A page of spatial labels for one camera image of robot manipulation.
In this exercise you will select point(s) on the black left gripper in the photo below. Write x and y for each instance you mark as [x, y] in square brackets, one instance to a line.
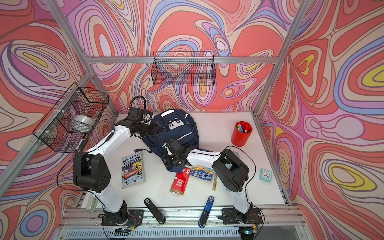
[153, 129]

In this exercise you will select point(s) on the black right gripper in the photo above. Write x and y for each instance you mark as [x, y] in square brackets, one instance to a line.
[167, 161]

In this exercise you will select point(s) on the navy blue student backpack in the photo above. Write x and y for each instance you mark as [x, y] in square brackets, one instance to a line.
[173, 124]

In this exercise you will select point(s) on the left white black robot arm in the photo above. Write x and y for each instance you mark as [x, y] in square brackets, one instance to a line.
[91, 172]

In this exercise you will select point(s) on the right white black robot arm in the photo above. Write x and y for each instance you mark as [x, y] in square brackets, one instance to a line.
[230, 169]

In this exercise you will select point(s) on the red snack packet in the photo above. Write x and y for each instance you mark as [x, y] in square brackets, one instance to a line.
[180, 182]

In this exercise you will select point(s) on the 91-storey treehouse book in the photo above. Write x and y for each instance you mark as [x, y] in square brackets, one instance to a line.
[202, 173]

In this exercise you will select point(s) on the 143-storey treehouse book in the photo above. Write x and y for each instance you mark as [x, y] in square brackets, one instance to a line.
[132, 170]

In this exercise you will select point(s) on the gold pen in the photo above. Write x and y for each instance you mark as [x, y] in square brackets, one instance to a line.
[214, 182]

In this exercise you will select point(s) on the light blue pencil pouch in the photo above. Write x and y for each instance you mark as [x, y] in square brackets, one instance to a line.
[229, 166]

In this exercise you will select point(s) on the white tape roll in basket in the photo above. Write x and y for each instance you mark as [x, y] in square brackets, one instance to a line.
[81, 124]

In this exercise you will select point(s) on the black stapler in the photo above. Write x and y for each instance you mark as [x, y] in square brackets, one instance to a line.
[158, 215]

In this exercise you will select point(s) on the red ribbed metal pen cup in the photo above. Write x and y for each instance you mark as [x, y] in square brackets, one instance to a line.
[241, 133]

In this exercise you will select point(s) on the blue stapler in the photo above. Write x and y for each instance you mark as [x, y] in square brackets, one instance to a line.
[206, 212]

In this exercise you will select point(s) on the mint green small clock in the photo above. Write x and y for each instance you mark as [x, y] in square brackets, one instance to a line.
[266, 175]

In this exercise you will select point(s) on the black wire basket left wall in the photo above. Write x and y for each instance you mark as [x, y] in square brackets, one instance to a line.
[54, 129]

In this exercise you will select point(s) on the black wire basket wall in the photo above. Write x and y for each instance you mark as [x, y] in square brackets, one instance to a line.
[189, 68]
[54, 129]

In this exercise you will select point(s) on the black wire basket back wall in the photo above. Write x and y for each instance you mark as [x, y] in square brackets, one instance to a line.
[189, 68]

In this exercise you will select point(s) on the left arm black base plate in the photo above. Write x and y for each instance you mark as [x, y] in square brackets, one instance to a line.
[131, 218]

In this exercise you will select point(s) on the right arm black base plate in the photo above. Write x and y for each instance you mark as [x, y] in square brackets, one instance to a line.
[231, 216]

